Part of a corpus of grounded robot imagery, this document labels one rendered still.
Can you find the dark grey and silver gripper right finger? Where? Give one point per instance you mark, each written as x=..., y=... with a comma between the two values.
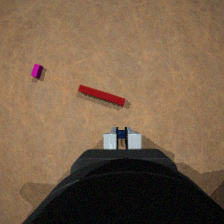
x=132, y=140

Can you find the red rod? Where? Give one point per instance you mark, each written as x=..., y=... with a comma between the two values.
x=101, y=95

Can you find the small magenta block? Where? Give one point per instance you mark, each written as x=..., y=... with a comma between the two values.
x=37, y=70

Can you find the small blue cube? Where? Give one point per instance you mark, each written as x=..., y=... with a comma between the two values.
x=121, y=134

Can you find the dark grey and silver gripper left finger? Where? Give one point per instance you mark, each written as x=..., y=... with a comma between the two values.
x=111, y=139

